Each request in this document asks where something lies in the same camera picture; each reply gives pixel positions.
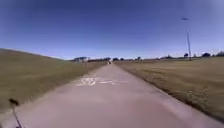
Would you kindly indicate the white painted marking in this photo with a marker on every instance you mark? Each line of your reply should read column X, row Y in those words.
column 95, row 81

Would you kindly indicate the building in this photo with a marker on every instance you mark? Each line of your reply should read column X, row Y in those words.
column 80, row 59

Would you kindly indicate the grey concrete path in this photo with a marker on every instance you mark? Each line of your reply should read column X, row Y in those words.
column 113, row 103

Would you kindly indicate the row of trees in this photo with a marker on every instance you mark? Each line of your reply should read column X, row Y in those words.
column 186, row 56

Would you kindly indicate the dry grass field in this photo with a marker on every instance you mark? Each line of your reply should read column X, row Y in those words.
column 186, row 76

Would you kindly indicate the tall light pole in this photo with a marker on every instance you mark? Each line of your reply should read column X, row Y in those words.
column 188, row 43

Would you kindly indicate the dry grass slope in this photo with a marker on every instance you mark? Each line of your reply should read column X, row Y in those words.
column 30, row 76

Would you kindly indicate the robot's own part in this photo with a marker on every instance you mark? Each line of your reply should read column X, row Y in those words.
column 14, row 111

